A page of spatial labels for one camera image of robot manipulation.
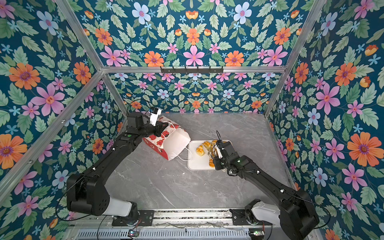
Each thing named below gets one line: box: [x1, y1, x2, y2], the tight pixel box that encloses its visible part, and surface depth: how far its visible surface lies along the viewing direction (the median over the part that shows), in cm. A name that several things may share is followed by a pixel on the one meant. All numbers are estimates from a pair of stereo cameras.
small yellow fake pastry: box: [196, 145, 206, 157], surface depth 95 cm
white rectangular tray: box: [187, 139, 233, 171], surface depth 95 cm
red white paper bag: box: [142, 116, 191, 161], surface depth 95 cm
